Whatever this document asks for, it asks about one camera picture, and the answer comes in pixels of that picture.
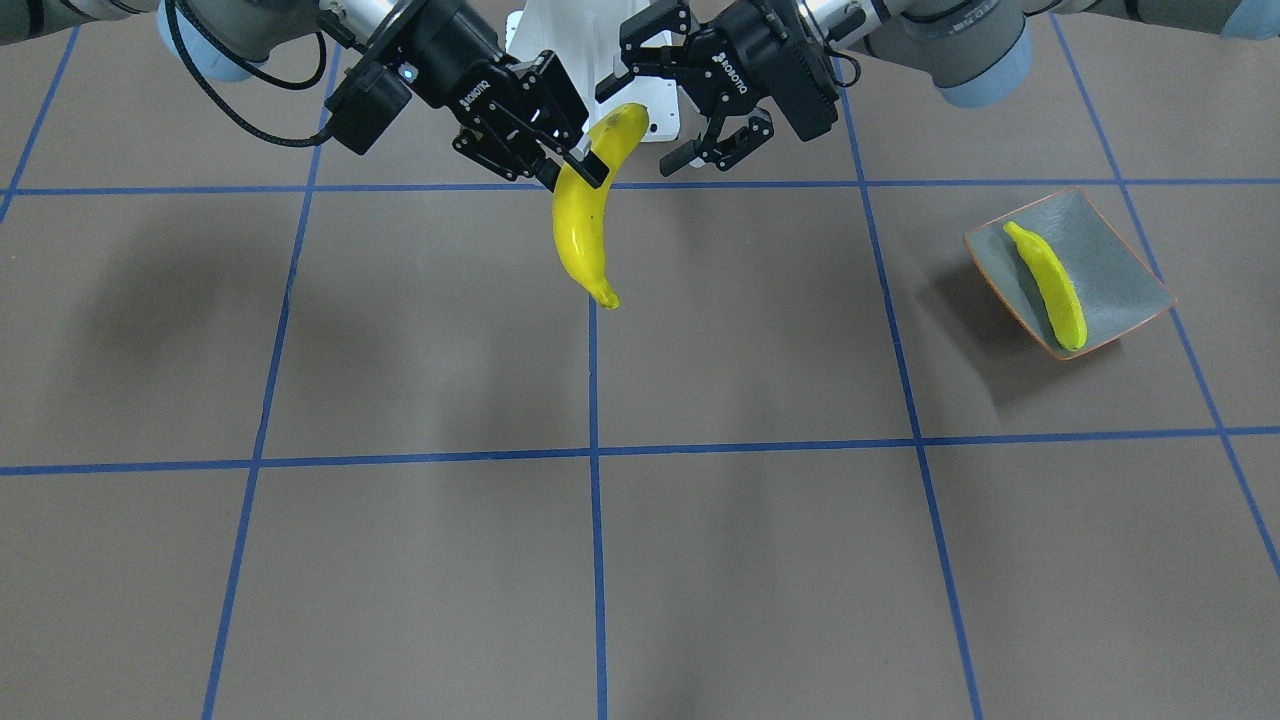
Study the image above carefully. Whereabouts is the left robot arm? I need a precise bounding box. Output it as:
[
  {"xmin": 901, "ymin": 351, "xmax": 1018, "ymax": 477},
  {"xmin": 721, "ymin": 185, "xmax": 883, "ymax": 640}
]
[{"xmin": 595, "ymin": 1, "xmax": 1279, "ymax": 176}]

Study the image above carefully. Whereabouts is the brown paper table cover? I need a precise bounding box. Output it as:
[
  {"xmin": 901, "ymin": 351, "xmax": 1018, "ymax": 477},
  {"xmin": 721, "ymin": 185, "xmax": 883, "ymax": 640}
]
[{"xmin": 1, "ymin": 15, "xmax": 1279, "ymax": 719}]

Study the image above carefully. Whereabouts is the grey square plate orange rim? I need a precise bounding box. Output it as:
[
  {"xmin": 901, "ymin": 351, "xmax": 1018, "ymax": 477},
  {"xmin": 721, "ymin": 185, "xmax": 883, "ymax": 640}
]
[{"xmin": 964, "ymin": 187, "xmax": 1175, "ymax": 360}]

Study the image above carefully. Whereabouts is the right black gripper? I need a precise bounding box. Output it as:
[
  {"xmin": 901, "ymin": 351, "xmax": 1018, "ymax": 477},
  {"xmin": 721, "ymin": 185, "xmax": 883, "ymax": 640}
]
[{"xmin": 375, "ymin": 1, "xmax": 611, "ymax": 191}]

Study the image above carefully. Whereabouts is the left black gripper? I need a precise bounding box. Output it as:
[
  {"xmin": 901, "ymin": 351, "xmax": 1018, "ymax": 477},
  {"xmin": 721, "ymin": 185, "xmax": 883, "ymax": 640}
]
[{"xmin": 595, "ymin": 1, "xmax": 838, "ymax": 177}]

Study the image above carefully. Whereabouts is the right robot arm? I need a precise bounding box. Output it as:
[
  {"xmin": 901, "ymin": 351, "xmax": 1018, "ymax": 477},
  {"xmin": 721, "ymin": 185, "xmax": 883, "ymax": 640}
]
[{"xmin": 1, "ymin": 1, "xmax": 609, "ymax": 190}]

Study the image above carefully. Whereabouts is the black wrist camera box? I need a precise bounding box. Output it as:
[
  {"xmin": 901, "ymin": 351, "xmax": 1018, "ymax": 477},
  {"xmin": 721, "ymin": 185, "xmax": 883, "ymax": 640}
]
[{"xmin": 324, "ymin": 61, "xmax": 412, "ymax": 156}]

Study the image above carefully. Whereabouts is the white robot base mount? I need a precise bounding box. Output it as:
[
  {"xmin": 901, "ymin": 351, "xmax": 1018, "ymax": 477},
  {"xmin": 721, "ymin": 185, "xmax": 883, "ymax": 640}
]
[{"xmin": 504, "ymin": 1, "xmax": 681, "ymax": 143}]

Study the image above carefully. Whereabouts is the yellow banana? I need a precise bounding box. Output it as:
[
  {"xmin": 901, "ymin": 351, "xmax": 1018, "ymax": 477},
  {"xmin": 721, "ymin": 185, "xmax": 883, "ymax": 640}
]
[
  {"xmin": 550, "ymin": 102, "xmax": 650, "ymax": 309},
  {"xmin": 1002, "ymin": 222, "xmax": 1088, "ymax": 351}
]

